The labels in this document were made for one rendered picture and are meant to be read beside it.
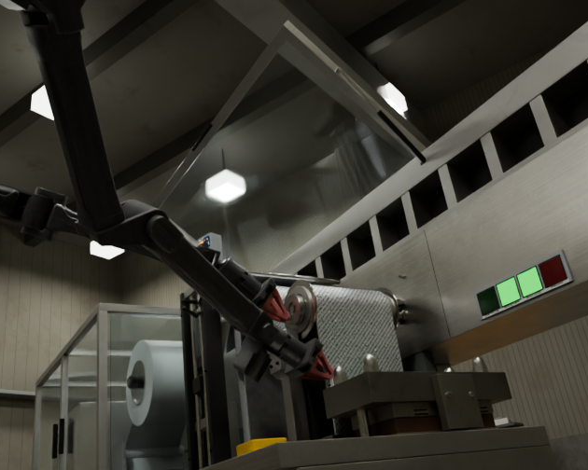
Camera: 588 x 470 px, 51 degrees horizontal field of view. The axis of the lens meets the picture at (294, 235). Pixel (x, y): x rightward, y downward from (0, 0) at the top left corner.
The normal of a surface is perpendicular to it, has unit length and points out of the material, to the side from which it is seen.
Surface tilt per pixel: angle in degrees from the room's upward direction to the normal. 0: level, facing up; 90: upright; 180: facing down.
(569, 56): 90
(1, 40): 180
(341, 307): 90
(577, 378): 90
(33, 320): 90
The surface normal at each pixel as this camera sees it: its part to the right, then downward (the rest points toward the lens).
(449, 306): -0.85, -0.12
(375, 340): 0.51, -0.42
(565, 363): -0.59, -0.27
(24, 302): 0.80, -0.35
